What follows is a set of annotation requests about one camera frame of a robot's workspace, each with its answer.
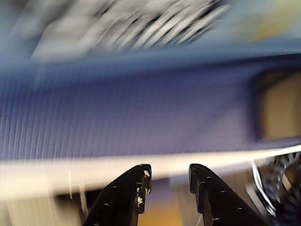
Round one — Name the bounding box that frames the dishwasher picture decal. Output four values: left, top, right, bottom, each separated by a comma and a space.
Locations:
30, 0, 231, 62

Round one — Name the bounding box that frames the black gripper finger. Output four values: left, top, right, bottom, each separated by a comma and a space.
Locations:
83, 163, 152, 226
189, 163, 262, 226

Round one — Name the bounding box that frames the black power cable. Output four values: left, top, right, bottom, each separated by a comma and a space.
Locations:
246, 150, 301, 226

